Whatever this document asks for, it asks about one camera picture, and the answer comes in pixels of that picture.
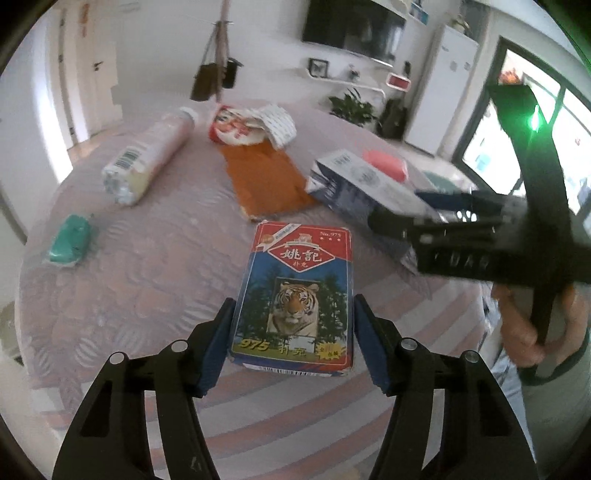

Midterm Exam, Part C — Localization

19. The brown hanging bag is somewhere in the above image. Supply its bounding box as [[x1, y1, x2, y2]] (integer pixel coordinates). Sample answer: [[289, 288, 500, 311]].
[[190, 62, 221, 102]]

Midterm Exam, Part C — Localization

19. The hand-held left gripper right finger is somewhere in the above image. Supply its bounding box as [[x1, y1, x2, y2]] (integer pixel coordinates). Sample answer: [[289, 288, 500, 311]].
[[353, 294, 539, 480]]

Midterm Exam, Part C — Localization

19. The white refrigerator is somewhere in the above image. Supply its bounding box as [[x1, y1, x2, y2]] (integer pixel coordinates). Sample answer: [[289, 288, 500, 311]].
[[404, 23, 481, 156]]

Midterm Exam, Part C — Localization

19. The dark blue white carton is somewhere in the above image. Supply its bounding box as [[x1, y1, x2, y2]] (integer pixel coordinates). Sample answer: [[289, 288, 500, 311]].
[[305, 150, 439, 274]]

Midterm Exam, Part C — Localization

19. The white interior door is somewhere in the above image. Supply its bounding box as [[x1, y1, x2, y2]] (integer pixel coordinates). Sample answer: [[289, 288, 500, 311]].
[[74, 0, 123, 136]]

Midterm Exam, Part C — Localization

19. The pink patterned tablecloth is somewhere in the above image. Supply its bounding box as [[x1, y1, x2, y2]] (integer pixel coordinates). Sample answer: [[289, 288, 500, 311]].
[[14, 108, 492, 480]]

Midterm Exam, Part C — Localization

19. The black flat television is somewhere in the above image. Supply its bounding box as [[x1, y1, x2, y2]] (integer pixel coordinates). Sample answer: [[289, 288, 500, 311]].
[[302, 0, 408, 64]]

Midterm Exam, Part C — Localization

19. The white patterned packet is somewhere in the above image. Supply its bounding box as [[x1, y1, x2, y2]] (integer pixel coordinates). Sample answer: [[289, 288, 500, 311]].
[[245, 104, 297, 150]]

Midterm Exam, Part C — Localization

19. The green potted plant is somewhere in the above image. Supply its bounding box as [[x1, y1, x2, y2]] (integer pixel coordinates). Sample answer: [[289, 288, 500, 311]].
[[329, 88, 378, 128]]

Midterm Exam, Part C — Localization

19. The tiger print playing card box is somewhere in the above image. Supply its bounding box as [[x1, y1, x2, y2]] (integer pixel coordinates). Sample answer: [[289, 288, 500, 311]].
[[228, 220, 356, 377]]

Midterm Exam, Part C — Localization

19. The sliding glass door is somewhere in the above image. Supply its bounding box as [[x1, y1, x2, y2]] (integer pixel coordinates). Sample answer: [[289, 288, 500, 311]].
[[452, 37, 591, 219]]

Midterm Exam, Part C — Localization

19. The orange packet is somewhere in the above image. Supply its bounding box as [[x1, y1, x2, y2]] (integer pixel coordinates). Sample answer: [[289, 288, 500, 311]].
[[217, 141, 320, 219]]

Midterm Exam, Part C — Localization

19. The black hanging bag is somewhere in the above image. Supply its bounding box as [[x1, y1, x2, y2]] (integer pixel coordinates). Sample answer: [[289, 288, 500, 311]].
[[221, 58, 243, 90]]

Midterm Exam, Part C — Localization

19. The pink red packet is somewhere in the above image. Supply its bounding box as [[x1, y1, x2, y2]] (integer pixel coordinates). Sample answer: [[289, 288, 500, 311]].
[[362, 148, 410, 184]]

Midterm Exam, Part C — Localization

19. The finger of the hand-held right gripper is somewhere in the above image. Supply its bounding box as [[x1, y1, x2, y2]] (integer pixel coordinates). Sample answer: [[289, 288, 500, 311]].
[[414, 189, 506, 217], [367, 208, 431, 241]]

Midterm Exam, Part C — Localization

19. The pink wooden coat rack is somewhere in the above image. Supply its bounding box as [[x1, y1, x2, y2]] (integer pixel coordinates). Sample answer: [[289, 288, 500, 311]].
[[210, 0, 242, 105]]

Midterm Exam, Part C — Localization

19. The dark acoustic guitar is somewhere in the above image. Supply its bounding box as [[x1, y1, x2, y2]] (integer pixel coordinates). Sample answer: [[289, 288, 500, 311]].
[[376, 60, 410, 140]]

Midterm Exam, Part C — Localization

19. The white curved wall shelf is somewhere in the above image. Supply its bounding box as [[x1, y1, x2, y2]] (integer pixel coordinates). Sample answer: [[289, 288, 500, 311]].
[[298, 69, 387, 99]]

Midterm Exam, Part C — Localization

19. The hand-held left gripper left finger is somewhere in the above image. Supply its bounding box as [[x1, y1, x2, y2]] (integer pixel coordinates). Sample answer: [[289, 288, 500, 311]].
[[54, 298, 237, 480]]

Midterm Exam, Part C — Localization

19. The red white snack bag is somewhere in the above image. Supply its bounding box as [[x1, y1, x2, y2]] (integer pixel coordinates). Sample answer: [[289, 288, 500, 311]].
[[206, 105, 269, 147]]

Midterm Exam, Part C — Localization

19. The person's right hand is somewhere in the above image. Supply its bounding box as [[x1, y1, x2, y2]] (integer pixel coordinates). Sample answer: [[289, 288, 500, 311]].
[[491, 281, 590, 370]]

